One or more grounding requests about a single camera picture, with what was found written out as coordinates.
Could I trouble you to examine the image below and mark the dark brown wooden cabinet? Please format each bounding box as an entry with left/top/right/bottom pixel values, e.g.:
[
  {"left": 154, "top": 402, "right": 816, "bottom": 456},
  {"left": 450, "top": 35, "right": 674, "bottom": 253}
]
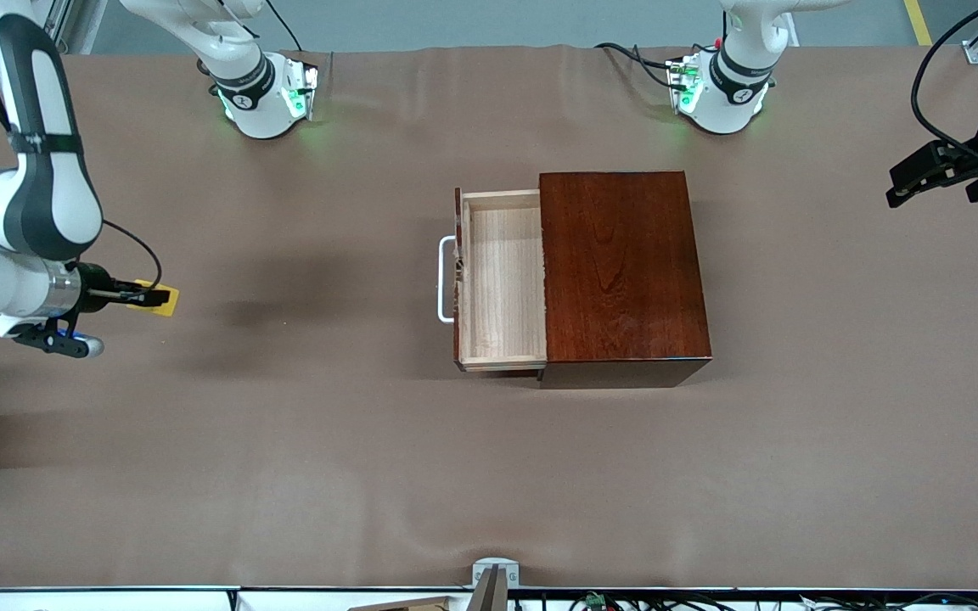
[{"left": 536, "top": 171, "right": 713, "bottom": 390}]

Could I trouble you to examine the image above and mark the tangled black cable bundle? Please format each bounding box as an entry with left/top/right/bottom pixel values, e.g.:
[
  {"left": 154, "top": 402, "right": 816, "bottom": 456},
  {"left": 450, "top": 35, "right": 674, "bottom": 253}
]
[{"left": 570, "top": 591, "right": 978, "bottom": 611}]

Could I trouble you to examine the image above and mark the yellow floor tape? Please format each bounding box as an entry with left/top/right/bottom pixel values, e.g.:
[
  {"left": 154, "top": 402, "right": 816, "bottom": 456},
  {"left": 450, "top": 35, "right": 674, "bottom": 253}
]
[{"left": 903, "top": 0, "right": 936, "bottom": 48}]

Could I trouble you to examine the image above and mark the grey metal bracket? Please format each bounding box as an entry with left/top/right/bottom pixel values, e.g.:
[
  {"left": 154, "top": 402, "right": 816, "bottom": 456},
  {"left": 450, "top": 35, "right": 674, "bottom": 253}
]
[{"left": 465, "top": 558, "right": 520, "bottom": 611}]

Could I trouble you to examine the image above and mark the tan board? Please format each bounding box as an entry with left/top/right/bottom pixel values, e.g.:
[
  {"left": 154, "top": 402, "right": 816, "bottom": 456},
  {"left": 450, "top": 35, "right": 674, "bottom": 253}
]
[{"left": 347, "top": 596, "right": 453, "bottom": 611}]

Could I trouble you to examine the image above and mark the wooden drawer with white handle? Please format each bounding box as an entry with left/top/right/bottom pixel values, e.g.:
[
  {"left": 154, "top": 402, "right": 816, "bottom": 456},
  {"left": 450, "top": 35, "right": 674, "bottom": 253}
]
[{"left": 438, "top": 187, "right": 549, "bottom": 374}]

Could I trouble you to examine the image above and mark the white table edge rail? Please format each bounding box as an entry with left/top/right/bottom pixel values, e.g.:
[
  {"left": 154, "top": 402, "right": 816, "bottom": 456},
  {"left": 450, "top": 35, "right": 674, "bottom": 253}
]
[{"left": 0, "top": 588, "right": 469, "bottom": 611}]

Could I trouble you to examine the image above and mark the thin black base cable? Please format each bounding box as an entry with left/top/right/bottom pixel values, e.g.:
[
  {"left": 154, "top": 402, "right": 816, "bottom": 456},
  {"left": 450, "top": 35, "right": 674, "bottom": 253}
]
[{"left": 264, "top": 0, "right": 303, "bottom": 53}]

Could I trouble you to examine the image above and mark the brown table cloth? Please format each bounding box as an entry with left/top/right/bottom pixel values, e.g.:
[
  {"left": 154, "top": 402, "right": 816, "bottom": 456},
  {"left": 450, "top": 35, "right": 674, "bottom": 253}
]
[{"left": 0, "top": 44, "right": 978, "bottom": 591}]

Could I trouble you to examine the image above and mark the yellow wooden block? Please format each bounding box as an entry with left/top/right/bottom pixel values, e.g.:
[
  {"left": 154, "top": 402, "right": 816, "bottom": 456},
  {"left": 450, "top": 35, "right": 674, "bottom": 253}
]
[{"left": 134, "top": 279, "right": 179, "bottom": 317}]

